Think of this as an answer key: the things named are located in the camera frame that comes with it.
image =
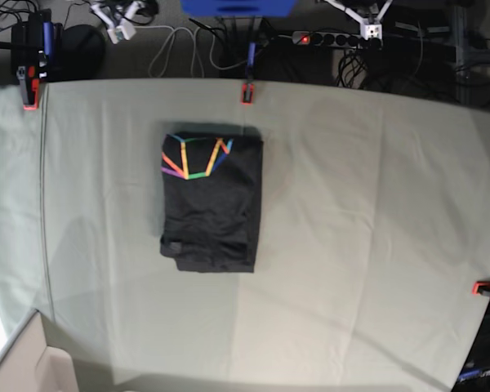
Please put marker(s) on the black round base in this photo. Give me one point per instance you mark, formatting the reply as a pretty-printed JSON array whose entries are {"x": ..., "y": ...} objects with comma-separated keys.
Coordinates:
[{"x": 79, "y": 53}]

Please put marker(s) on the black equipment boxes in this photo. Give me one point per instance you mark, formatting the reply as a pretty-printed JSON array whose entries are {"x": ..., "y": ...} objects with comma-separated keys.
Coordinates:
[{"x": 414, "y": 31}]

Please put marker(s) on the red black clamp middle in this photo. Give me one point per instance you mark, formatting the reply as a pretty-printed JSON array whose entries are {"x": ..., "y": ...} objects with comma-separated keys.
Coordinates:
[{"x": 247, "y": 93}]

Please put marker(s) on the red black clamp left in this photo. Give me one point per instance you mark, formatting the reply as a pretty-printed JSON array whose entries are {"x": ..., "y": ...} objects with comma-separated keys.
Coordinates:
[{"x": 29, "y": 83}]

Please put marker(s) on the blue box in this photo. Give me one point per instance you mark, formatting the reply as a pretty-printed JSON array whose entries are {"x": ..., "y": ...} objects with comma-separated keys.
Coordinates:
[{"x": 277, "y": 8}]

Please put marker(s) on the dark grey t-shirt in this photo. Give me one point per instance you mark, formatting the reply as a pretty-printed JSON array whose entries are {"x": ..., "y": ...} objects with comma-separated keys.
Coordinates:
[{"x": 212, "y": 193}]

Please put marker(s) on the light green table cloth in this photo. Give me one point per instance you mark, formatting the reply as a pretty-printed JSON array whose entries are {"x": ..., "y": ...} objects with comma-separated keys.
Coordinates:
[{"x": 375, "y": 227}]

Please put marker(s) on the black power strip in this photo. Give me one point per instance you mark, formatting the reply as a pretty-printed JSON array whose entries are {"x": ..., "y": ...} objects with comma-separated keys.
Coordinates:
[{"x": 336, "y": 40}]

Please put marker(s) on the beige table frame corner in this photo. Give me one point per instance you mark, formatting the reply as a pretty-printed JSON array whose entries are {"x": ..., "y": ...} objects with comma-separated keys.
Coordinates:
[{"x": 28, "y": 363}]

